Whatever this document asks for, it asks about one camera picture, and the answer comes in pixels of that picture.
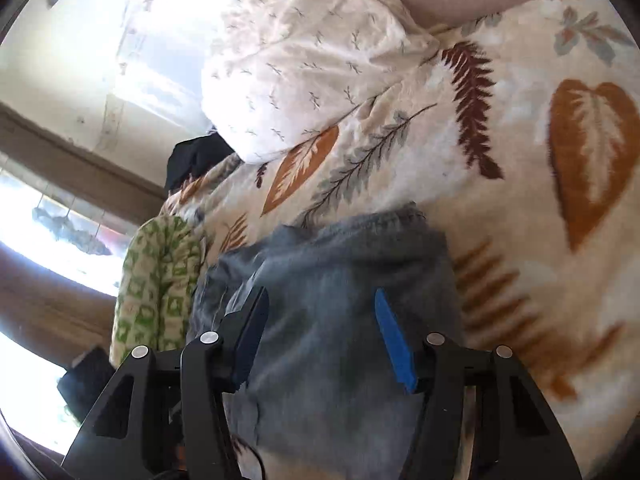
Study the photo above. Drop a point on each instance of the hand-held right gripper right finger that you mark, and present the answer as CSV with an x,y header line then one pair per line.
x,y
395,350

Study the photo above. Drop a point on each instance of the leaf-print blanket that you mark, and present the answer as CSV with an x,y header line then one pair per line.
x,y
500,200

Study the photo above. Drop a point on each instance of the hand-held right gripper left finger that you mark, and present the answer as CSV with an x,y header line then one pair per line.
x,y
250,330

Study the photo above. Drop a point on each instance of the wooden door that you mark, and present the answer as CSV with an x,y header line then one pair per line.
x,y
75,170

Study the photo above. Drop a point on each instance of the black cloth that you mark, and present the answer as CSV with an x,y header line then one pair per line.
x,y
195,160

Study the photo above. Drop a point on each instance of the grey denim pants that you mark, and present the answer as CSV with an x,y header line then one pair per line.
x,y
330,310

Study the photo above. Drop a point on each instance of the green checked quilt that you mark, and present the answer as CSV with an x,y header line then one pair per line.
x,y
150,285

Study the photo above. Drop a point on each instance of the white leaf-print pillow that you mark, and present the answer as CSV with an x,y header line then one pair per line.
x,y
300,60

